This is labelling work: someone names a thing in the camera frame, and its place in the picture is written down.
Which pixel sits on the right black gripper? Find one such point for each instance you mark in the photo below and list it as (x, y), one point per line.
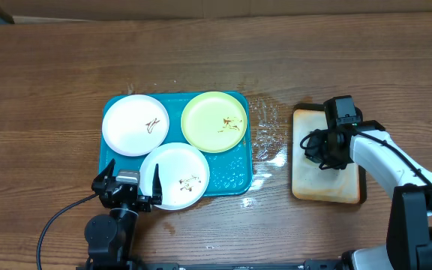
(316, 155)

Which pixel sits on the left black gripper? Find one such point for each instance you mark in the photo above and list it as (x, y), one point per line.
(144, 203)

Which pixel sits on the white plate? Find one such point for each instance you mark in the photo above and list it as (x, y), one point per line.
(183, 172)
(135, 125)

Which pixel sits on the yellow-green plate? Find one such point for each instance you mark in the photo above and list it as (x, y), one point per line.
(214, 122)

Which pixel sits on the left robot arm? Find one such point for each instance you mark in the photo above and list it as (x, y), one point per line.
(110, 236)

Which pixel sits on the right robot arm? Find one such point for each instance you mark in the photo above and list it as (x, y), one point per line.
(367, 146)

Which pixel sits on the black tray with soapy water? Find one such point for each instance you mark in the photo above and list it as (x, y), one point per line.
(324, 183)

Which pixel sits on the teal plastic tray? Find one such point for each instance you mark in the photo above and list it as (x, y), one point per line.
(231, 172)

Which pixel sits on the white plate front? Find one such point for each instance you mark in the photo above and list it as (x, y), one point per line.
(183, 172)

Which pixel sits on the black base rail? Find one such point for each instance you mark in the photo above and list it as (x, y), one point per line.
(310, 264)

